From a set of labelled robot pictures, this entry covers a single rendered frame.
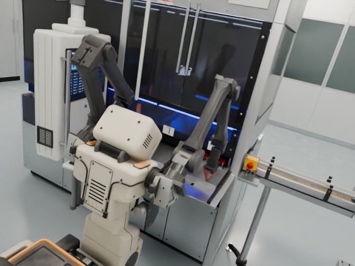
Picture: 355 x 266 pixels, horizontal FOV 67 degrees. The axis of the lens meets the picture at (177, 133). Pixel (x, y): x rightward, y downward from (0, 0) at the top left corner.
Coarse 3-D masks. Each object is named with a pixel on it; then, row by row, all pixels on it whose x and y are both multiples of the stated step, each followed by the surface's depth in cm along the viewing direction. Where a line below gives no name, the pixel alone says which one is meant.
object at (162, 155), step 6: (162, 144) 197; (168, 144) 199; (156, 150) 186; (162, 150) 188; (168, 150) 189; (156, 156) 178; (162, 156) 180; (168, 156) 181; (156, 162) 166; (162, 162) 172; (168, 162) 169
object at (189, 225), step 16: (32, 128) 253; (32, 144) 259; (256, 144) 232; (32, 160) 266; (48, 160) 255; (64, 160) 245; (48, 176) 262; (64, 176) 251; (240, 192) 234; (160, 208) 209; (176, 208) 202; (192, 208) 195; (208, 208) 189; (144, 224) 221; (160, 224) 214; (176, 224) 206; (192, 224) 199; (208, 224) 193; (224, 224) 197; (176, 240) 210; (192, 240) 203; (208, 240) 197; (192, 256) 208
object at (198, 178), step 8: (200, 168) 174; (224, 168) 180; (192, 176) 157; (200, 176) 165; (208, 176) 166; (216, 176) 168; (224, 176) 167; (200, 184) 156; (208, 184) 154; (216, 184) 159
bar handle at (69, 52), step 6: (66, 60) 142; (66, 78) 145; (66, 84) 146; (66, 90) 147; (66, 96) 148; (66, 102) 150; (66, 108) 151; (66, 114) 152; (66, 120) 153; (66, 126) 155; (66, 132) 156; (66, 138) 158; (60, 144) 161; (66, 144) 159; (66, 150) 161
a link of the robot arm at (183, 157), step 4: (184, 148) 105; (180, 152) 102; (184, 152) 102; (188, 152) 102; (192, 152) 103; (176, 156) 100; (180, 156) 100; (184, 156) 101; (188, 156) 101; (172, 160) 100; (176, 160) 99; (180, 160) 99; (184, 160) 99; (188, 160) 99; (184, 164) 98
